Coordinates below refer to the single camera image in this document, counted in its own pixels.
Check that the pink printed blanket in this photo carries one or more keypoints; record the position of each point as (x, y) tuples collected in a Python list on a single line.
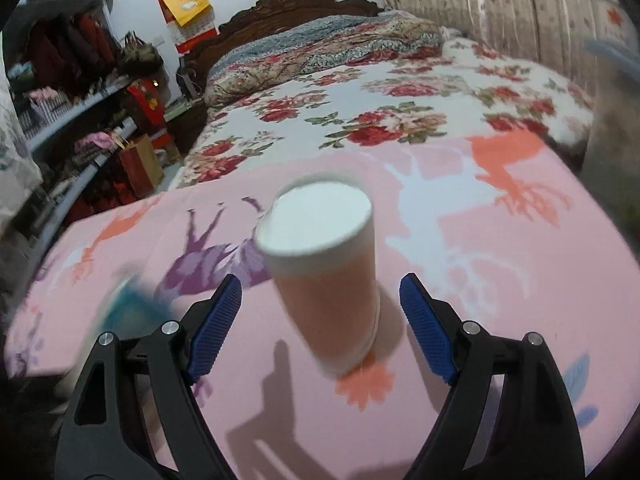
[(500, 285)]

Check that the dark wooden nightstand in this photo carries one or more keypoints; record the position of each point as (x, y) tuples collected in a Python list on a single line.
[(185, 125)]

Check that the pink white paper cup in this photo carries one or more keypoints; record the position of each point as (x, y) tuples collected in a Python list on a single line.
[(325, 285)]

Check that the teal white packet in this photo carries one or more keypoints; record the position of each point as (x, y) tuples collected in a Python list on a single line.
[(130, 300)]

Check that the beige striped folded quilt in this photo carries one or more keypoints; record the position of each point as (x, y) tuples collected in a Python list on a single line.
[(500, 0)]

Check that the white floral cloth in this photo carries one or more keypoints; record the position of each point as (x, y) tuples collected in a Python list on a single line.
[(15, 160)]

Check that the patchwork floral quilt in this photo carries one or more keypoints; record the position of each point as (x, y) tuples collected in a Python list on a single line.
[(325, 45)]

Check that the red yellow wall calendar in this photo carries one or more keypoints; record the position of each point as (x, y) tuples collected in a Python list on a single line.
[(187, 2)]

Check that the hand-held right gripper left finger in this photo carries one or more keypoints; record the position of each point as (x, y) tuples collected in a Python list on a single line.
[(215, 330)]

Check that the brown paper bag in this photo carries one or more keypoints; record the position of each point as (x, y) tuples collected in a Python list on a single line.
[(142, 165)]

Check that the pink cloth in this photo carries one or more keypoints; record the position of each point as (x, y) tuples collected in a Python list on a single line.
[(97, 141)]

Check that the brown patterned handbag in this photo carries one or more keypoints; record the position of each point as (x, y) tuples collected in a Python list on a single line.
[(140, 57)]

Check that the red box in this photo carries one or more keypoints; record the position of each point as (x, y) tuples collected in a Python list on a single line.
[(145, 102)]

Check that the carved dark wooden headboard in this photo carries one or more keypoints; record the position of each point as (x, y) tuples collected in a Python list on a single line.
[(280, 7)]

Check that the grey metal shelf rack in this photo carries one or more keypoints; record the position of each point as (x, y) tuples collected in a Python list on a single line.
[(75, 110)]

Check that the white red floral bedsheet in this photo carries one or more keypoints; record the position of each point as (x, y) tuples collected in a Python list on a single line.
[(350, 100)]

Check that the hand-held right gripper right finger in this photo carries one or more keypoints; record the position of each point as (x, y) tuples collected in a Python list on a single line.
[(427, 330)]

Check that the dark red clothes pile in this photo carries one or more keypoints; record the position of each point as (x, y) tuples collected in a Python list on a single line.
[(75, 45)]

